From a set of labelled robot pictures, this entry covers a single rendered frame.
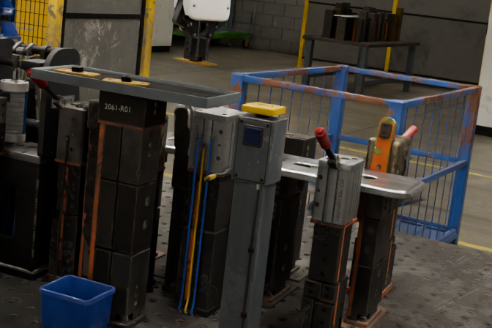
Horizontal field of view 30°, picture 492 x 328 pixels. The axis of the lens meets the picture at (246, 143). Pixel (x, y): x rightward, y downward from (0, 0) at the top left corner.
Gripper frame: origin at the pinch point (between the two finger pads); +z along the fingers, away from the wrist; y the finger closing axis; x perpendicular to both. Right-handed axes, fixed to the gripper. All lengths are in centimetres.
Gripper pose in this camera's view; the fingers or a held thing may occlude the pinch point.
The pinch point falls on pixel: (196, 47)
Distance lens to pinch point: 165.6
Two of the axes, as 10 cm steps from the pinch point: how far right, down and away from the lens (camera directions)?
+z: -1.1, 9.8, 1.8
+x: -7.1, -2.1, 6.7
